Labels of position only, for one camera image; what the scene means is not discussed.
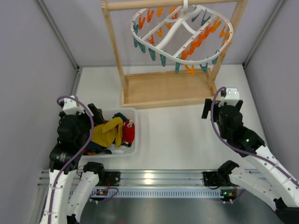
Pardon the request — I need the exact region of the mustard yellow sock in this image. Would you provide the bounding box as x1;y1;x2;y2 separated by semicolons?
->
101;117;123;147
91;124;118;148

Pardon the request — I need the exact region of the white clip hanger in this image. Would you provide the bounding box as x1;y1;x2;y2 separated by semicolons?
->
130;3;234;76

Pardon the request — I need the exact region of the dark patterned sock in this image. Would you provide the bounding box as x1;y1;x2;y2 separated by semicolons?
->
83;141;112;155

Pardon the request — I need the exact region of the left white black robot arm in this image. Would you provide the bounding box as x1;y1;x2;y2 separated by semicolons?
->
40;104;105;224

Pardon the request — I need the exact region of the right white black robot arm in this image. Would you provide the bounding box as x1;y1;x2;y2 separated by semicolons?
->
202;98;299;224

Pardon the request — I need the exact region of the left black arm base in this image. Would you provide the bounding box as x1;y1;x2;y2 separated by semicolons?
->
99;171;121;187

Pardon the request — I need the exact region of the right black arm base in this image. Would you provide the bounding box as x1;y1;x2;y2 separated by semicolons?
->
203;171;233;187

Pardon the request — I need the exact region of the wooden hanger stand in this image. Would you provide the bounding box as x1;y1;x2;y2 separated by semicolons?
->
101;0;247;109

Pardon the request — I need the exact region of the green christmas sock in bin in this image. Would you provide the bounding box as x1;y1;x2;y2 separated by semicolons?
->
113;112;128;123

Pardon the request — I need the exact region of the translucent plastic bin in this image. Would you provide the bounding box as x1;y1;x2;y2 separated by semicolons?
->
83;107;140;159

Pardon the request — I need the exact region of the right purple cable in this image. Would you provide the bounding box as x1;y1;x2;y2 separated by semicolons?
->
210;86;299;187

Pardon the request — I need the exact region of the purple cable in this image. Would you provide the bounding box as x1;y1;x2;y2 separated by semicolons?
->
43;96;120;224
210;86;299;187

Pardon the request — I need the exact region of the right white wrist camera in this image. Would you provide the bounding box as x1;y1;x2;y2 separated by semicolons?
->
219;88;240;107

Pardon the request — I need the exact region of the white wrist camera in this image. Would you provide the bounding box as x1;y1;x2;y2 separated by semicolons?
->
219;88;240;107
59;96;85;115

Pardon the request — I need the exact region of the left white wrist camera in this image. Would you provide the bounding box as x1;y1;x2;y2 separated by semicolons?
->
59;96;85;115

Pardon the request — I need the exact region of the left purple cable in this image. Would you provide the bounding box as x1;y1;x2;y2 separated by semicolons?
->
43;96;120;224

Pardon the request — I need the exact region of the aluminium rail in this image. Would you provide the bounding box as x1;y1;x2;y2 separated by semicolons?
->
37;169;262;187

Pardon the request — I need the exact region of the perforated cable duct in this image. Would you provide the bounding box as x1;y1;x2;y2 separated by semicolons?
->
67;188;236;199

